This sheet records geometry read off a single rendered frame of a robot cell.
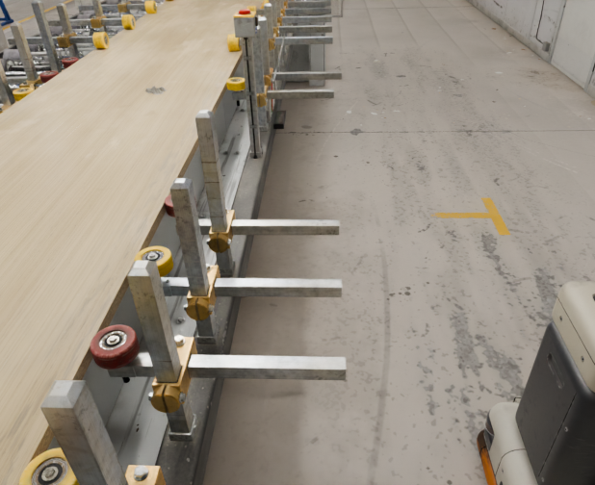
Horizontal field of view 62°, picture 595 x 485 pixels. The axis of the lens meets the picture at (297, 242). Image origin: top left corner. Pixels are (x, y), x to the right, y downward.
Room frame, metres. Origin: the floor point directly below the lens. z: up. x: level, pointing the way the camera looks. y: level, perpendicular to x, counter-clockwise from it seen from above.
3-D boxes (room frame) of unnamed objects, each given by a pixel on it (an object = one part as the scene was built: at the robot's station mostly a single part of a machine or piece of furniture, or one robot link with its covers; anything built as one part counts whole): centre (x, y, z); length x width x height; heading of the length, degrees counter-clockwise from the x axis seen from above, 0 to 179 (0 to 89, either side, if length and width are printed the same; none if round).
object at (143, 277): (0.59, 0.23, 0.87); 0.04 x 0.04 x 0.48; 86
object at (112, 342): (0.64, 0.33, 0.85); 0.08 x 0.08 x 0.11
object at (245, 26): (1.83, 0.15, 1.18); 0.07 x 0.07 x 0.08; 86
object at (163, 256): (0.89, 0.32, 0.85); 0.08 x 0.08 x 0.11
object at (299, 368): (0.62, 0.14, 0.84); 0.43 x 0.03 x 0.04; 86
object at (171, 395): (0.61, 0.23, 0.84); 0.14 x 0.06 x 0.05; 176
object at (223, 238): (1.11, 0.20, 0.82); 0.14 x 0.06 x 0.05; 176
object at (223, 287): (0.87, 0.12, 0.82); 0.43 x 0.03 x 0.04; 86
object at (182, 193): (0.84, 0.22, 0.87); 0.04 x 0.04 x 0.48; 86
